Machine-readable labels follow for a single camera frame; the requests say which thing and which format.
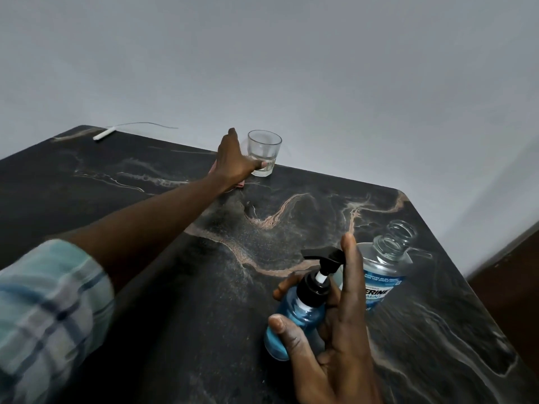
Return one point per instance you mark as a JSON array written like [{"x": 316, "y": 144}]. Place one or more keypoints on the blue spray bottle black pump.
[{"x": 310, "y": 290}]

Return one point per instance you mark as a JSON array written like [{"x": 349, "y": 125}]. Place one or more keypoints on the open clear mouthwash bottle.
[{"x": 381, "y": 269}]

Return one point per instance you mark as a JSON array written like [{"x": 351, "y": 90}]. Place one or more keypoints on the pink cloth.
[{"x": 240, "y": 185}]

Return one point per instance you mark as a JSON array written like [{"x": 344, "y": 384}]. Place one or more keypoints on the person's left forearm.
[{"x": 147, "y": 218}]

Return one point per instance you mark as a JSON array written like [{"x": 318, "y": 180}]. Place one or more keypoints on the person's left thumb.
[{"x": 233, "y": 137}]

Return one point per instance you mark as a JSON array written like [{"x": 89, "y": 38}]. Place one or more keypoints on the person's left hand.
[{"x": 229, "y": 164}]

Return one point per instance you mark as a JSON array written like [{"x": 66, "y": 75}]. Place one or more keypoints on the plaid shirt sleeve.
[{"x": 46, "y": 315}]

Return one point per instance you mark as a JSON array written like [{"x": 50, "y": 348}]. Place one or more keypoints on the person's right hand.
[{"x": 341, "y": 366}]

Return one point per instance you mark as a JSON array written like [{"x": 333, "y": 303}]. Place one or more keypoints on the person's right thumb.
[{"x": 288, "y": 338}]

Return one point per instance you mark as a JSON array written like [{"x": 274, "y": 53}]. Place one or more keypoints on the clear drinking glass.
[{"x": 265, "y": 149}]

